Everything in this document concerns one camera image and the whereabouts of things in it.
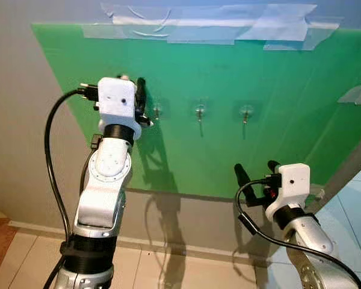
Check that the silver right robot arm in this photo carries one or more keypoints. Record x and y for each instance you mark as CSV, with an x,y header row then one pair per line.
x,y
313,241

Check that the clear tape piece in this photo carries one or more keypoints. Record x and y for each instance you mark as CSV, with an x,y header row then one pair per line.
x,y
317,192
358,93

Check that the long clear tape strip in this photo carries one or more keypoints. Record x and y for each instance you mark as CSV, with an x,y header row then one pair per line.
x,y
228,24

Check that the clear adhesive wall hook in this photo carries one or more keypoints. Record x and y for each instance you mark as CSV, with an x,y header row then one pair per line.
x,y
246,112
157,110
200,111

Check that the green wall board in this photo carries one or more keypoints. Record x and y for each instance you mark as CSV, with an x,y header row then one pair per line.
x,y
228,156

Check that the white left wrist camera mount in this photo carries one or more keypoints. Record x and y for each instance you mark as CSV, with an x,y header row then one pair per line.
x,y
117,99

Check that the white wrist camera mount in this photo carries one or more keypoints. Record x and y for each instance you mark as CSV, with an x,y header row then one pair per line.
x,y
295,180
117,99

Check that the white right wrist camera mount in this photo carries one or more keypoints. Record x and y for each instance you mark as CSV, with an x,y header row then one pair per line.
x,y
295,180

